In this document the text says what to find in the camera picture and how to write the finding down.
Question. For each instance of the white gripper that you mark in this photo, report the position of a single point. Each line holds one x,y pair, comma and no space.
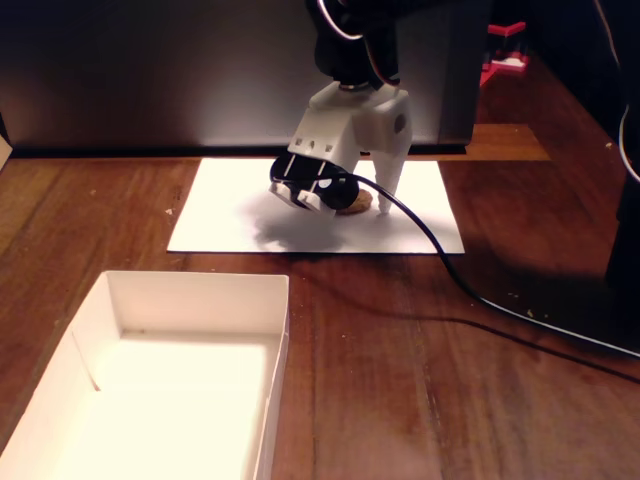
384,125

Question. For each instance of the chocolate chip mini cookie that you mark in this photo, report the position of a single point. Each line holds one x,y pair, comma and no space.
361,204

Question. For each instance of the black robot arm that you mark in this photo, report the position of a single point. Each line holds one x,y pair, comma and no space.
350,55

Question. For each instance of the dark grey backdrop box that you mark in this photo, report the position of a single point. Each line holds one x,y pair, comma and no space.
150,70

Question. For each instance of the white open cardboard box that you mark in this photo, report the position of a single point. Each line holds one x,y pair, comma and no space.
165,400

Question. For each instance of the red plastic stand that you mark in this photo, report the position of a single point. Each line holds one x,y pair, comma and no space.
510,62

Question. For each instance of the white paper sheet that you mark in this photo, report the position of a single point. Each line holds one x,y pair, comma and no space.
225,225

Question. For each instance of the white card piece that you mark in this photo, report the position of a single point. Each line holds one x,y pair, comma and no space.
4,152

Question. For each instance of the black wrist camera white mount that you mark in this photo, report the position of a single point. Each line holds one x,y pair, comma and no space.
340,192

